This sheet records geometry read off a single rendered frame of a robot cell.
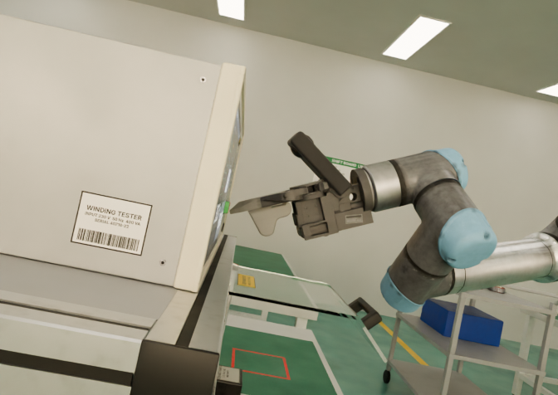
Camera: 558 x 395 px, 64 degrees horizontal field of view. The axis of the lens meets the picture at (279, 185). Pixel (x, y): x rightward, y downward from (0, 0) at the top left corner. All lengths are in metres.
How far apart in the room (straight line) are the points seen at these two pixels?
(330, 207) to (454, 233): 0.17
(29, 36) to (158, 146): 0.14
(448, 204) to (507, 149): 6.20
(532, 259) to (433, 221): 0.30
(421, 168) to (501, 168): 6.09
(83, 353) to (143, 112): 0.21
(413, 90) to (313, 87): 1.36
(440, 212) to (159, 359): 0.47
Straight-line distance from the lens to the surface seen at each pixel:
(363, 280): 6.13
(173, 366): 0.28
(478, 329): 3.43
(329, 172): 0.67
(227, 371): 0.79
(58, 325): 0.29
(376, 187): 0.68
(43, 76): 0.45
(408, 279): 0.72
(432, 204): 0.67
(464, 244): 0.63
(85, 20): 6.51
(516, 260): 0.88
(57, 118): 0.43
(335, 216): 0.68
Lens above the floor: 1.21
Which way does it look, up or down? 2 degrees up
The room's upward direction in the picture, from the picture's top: 12 degrees clockwise
